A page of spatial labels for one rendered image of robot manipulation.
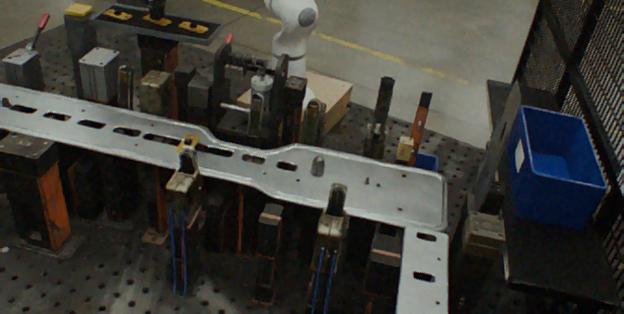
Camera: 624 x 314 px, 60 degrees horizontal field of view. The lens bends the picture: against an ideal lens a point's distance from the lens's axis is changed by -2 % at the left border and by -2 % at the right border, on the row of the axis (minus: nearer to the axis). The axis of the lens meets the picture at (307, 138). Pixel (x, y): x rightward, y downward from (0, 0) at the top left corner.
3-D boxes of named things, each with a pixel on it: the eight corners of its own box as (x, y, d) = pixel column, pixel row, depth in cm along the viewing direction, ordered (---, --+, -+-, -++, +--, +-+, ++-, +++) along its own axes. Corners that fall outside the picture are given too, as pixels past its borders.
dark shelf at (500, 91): (505, 289, 113) (510, 280, 111) (484, 85, 186) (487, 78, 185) (614, 313, 110) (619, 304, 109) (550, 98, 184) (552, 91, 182)
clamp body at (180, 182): (161, 292, 140) (152, 189, 121) (179, 257, 150) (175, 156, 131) (195, 301, 139) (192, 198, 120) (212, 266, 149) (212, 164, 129)
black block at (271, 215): (244, 309, 139) (248, 226, 122) (256, 278, 147) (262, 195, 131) (275, 318, 138) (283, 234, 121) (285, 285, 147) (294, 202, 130)
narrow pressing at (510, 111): (473, 224, 128) (519, 99, 109) (472, 193, 138) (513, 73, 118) (475, 225, 128) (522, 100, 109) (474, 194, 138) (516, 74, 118)
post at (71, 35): (79, 136, 190) (60, 17, 165) (91, 124, 196) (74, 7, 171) (99, 140, 189) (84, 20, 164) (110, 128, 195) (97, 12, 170)
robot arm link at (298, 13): (295, 43, 201) (296, -21, 187) (321, 64, 188) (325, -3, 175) (266, 49, 196) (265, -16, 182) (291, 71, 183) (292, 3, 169)
